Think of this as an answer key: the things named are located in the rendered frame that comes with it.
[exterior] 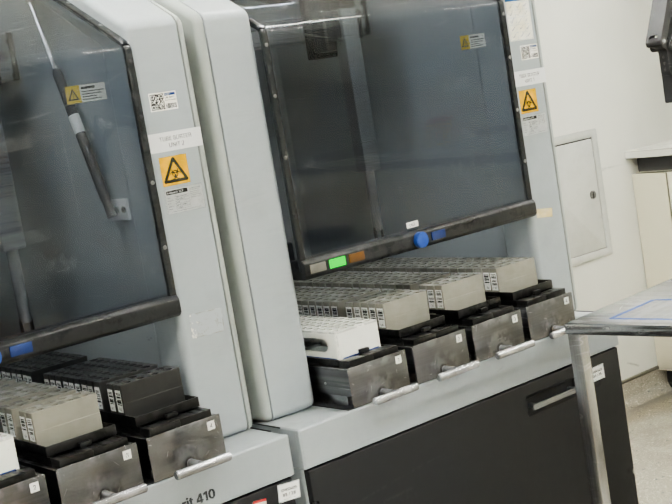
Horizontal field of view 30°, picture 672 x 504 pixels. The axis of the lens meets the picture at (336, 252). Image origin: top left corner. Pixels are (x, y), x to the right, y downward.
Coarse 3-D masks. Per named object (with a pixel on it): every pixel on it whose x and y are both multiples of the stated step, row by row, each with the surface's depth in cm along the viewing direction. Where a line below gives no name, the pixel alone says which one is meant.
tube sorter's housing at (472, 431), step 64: (192, 0) 213; (192, 64) 210; (256, 64) 306; (256, 128) 214; (256, 192) 214; (256, 256) 214; (448, 256) 278; (512, 256) 263; (256, 320) 214; (256, 384) 215; (448, 384) 230; (512, 384) 240; (320, 448) 211; (384, 448) 220; (448, 448) 230; (512, 448) 240; (576, 448) 252
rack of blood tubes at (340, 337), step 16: (304, 320) 236; (320, 320) 233; (336, 320) 230; (352, 320) 228; (368, 320) 225; (304, 336) 225; (320, 336) 221; (336, 336) 218; (352, 336) 220; (368, 336) 222; (320, 352) 222; (336, 352) 219; (352, 352) 220
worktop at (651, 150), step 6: (654, 144) 459; (660, 144) 454; (666, 144) 450; (630, 150) 450; (636, 150) 446; (642, 150) 444; (648, 150) 442; (654, 150) 440; (660, 150) 438; (666, 150) 437; (630, 156) 449; (636, 156) 447; (642, 156) 445; (648, 156) 443; (654, 156) 441
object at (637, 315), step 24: (648, 288) 234; (600, 312) 220; (624, 312) 217; (648, 312) 214; (576, 336) 215; (648, 336) 205; (576, 360) 216; (576, 384) 217; (600, 432) 218; (600, 456) 218; (600, 480) 218
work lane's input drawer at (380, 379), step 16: (368, 352) 220; (384, 352) 221; (400, 352) 222; (320, 368) 221; (336, 368) 217; (352, 368) 215; (368, 368) 218; (384, 368) 220; (400, 368) 222; (320, 384) 222; (336, 384) 218; (352, 384) 215; (368, 384) 218; (384, 384) 220; (400, 384) 222; (416, 384) 219; (352, 400) 215; (368, 400) 218; (384, 400) 214
